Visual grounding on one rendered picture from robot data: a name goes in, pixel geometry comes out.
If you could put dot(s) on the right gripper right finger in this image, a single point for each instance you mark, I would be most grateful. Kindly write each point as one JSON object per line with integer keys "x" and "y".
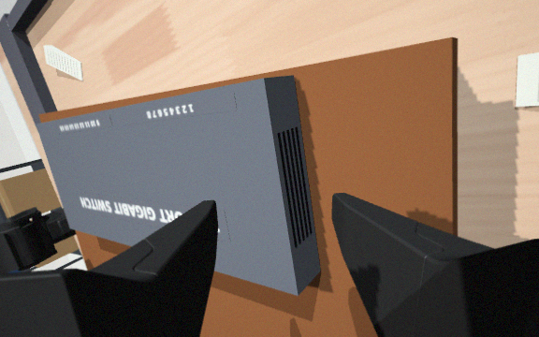
{"x": 418, "y": 281}

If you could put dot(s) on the grey network switch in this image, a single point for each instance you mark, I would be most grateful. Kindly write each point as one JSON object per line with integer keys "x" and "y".
{"x": 123, "y": 173}

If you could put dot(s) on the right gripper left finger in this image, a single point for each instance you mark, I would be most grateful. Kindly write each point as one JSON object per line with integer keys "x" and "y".
{"x": 159, "y": 287}

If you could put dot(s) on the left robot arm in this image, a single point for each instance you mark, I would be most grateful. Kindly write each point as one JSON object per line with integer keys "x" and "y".
{"x": 21, "y": 247}

